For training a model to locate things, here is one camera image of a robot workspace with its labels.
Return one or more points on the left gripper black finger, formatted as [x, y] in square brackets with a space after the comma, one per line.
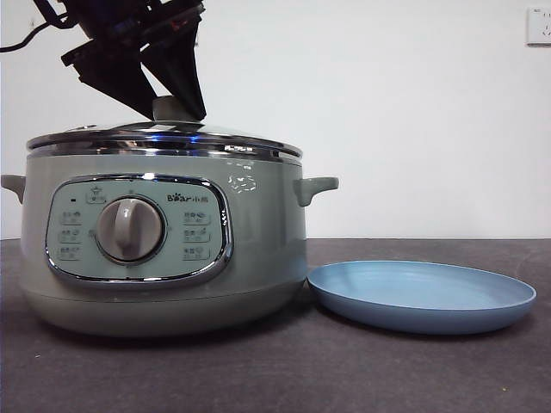
[185, 64]
[116, 73]

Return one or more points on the glass lid with grey knob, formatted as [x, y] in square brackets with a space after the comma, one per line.
[172, 137]

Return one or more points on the grey-green electric steamer pot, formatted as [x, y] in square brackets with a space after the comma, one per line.
[258, 241]

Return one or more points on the blue round plate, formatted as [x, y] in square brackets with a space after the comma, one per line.
[422, 297]

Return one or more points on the white wall socket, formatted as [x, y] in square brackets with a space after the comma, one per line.
[540, 26]

